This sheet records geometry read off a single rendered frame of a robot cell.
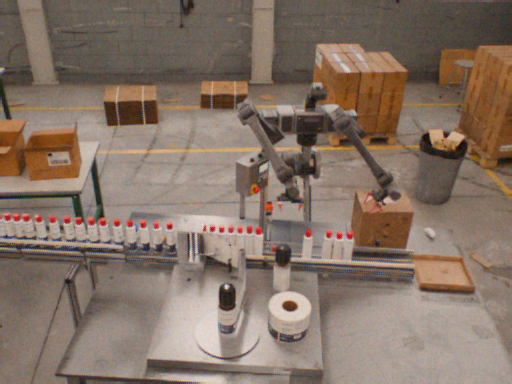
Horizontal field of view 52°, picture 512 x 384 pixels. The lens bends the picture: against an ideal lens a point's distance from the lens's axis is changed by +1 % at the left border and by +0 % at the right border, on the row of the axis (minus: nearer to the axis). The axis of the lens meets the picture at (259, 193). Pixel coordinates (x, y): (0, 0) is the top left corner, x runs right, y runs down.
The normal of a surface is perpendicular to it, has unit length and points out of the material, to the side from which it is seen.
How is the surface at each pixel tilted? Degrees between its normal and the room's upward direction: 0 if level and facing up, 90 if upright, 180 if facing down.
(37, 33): 90
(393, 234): 90
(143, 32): 90
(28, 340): 0
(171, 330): 0
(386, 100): 89
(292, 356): 0
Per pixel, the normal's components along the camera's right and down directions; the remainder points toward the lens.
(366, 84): 0.11, 0.52
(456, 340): 0.03, -0.85
